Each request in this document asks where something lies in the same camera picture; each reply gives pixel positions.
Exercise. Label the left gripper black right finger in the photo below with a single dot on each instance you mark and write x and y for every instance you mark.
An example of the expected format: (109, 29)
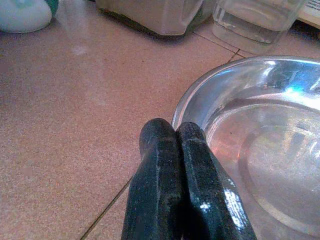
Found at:
(212, 200)

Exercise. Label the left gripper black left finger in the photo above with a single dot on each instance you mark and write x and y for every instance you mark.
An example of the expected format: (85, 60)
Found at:
(155, 187)

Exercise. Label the round stainless steel bowl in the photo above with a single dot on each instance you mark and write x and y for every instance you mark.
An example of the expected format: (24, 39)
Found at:
(275, 150)

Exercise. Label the plastic jar with pink lid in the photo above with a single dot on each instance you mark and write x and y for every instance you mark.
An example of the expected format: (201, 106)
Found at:
(155, 17)

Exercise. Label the clear drinking glass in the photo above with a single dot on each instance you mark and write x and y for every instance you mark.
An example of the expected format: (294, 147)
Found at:
(250, 30)

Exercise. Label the white and green mug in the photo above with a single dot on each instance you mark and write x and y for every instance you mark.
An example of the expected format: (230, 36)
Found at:
(22, 15)

